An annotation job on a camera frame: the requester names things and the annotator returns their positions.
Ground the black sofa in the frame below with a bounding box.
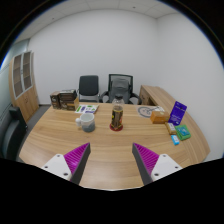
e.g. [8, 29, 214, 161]
[0, 105, 28, 161]

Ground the green cloth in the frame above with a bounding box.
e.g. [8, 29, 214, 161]
[174, 124, 192, 141]

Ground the black mesh office chair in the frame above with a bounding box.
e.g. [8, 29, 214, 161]
[99, 73, 143, 105]

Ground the white and grey mug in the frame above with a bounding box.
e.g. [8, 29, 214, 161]
[75, 112, 96, 133]

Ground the wooden shelf cabinet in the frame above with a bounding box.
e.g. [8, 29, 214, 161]
[8, 50, 40, 124]

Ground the clear bottle with black cap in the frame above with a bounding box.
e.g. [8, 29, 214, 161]
[110, 94, 125, 131]

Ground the orange box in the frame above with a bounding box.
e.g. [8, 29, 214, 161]
[149, 110, 171, 125]

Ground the grey backpack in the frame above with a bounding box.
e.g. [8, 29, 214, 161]
[109, 77, 131, 103]

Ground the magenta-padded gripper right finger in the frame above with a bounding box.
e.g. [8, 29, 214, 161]
[131, 142, 184, 186]

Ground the black box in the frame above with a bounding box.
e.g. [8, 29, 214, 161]
[58, 88, 78, 104]

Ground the sheet with round grey print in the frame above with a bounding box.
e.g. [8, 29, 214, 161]
[137, 105, 165, 119]

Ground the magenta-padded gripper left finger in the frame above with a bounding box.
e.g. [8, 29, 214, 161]
[40, 142, 92, 185]

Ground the small yellow box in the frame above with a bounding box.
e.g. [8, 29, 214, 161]
[164, 121, 178, 136]

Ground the wooden side desk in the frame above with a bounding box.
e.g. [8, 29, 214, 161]
[138, 84, 176, 108]

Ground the purple standing sign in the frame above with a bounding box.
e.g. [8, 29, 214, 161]
[167, 100, 188, 127]

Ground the white leaflet with coloured prints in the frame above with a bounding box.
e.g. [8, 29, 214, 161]
[74, 104, 100, 115]

